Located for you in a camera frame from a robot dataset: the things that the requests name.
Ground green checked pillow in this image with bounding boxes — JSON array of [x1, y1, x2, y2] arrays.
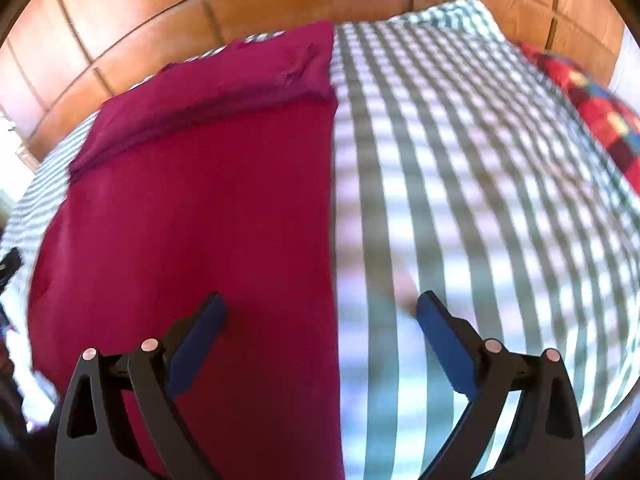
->
[[390, 0, 509, 44]]

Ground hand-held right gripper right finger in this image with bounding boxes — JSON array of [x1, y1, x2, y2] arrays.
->
[[416, 290, 586, 480]]

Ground dark red garment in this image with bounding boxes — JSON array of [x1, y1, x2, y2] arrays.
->
[[27, 20, 347, 480]]

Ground multicoloured plaid pillow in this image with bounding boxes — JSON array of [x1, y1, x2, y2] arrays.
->
[[515, 40, 640, 192]]

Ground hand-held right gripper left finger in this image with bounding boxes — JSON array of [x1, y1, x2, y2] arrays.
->
[[54, 291, 229, 480]]

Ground wooden wardrobe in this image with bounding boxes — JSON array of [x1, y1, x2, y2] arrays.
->
[[0, 0, 627, 171]]

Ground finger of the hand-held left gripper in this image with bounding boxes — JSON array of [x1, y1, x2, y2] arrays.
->
[[0, 247, 23, 292]]

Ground bed with green checked sheet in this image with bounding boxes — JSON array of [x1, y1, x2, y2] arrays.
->
[[0, 0, 640, 480]]

